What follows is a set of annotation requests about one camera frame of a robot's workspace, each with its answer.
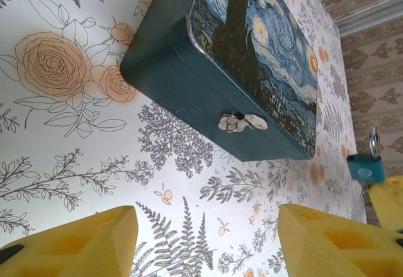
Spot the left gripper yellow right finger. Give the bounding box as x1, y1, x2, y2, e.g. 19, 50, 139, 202
278, 203, 403, 277

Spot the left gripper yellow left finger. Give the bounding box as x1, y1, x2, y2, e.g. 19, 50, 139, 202
0, 205, 139, 277

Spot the teal padlock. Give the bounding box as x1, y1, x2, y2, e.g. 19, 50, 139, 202
346, 125, 386, 184

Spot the silver box latch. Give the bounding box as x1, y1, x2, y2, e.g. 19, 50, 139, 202
219, 112, 269, 132

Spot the starry night tin box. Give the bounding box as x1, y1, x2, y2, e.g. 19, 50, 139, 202
120, 0, 321, 162

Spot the aluminium frame post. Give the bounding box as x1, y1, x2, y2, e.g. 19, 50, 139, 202
334, 0, 403, 36

